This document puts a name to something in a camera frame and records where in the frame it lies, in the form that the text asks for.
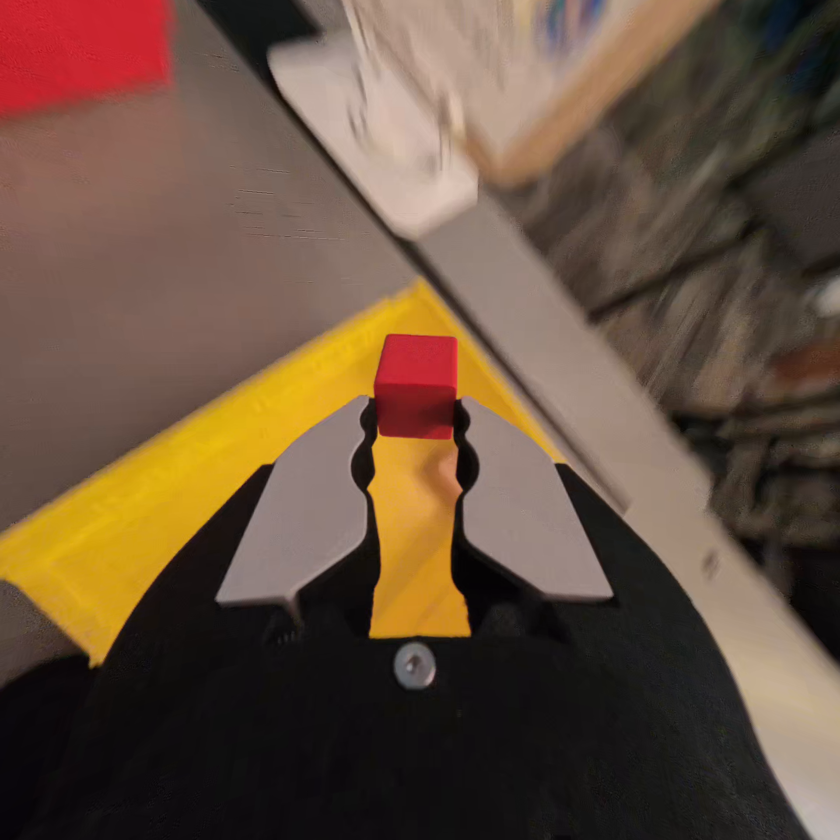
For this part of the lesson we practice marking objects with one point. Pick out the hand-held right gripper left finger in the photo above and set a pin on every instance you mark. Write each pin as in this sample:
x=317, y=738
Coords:
x=295, y=525

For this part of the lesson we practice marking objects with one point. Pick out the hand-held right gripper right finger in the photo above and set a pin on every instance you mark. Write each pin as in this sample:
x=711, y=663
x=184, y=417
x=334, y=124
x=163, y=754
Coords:
x=531, y=525

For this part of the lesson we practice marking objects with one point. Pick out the yellow plastic bin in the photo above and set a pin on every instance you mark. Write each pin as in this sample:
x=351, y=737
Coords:
x=164, y=512

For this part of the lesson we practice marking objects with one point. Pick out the red wooden cube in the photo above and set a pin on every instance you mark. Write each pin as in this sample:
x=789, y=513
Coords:
x=417, y=387

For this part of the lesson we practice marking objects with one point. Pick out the red plastic bin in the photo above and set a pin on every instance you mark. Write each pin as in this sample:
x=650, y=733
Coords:
x=79, y=52

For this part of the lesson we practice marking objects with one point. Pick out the black wrist rest pad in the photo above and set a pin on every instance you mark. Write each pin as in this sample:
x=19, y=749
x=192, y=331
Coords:
x=33, y=754

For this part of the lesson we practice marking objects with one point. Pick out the white board stand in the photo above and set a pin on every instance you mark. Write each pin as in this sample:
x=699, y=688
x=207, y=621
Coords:
x=394, y=170

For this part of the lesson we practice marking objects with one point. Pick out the printed instruction sheet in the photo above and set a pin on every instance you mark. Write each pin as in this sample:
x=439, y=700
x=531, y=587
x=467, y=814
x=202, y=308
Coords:
x=459, y=52

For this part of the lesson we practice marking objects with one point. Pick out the black flat pad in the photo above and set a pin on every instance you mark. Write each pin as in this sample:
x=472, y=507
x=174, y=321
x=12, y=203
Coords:
x=262, y=26

